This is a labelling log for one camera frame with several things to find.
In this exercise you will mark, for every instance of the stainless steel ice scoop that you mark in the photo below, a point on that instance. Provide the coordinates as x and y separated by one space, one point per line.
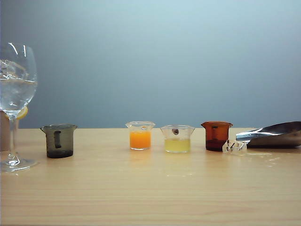
277 139

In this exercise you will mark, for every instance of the large clear wine glass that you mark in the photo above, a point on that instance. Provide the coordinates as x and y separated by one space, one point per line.
16 94

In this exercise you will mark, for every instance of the yellow lemon slice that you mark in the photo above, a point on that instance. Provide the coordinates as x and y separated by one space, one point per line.
24 113

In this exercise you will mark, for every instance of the beige wooden block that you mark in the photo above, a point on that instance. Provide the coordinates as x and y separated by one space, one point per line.
3 131

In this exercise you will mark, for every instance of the clear cup with yellow liquid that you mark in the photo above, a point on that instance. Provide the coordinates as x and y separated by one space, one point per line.
177 144

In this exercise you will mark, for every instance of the clear cup with orange juice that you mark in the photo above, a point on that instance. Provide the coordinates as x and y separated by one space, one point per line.
140 140

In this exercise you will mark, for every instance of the amber measuring cup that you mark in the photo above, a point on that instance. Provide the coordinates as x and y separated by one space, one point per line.
215 139

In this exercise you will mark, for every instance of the clear ice cube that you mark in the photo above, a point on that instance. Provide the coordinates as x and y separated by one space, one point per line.
235 148

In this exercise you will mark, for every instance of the smoky grey measuring cup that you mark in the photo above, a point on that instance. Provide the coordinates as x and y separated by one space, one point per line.
68 141

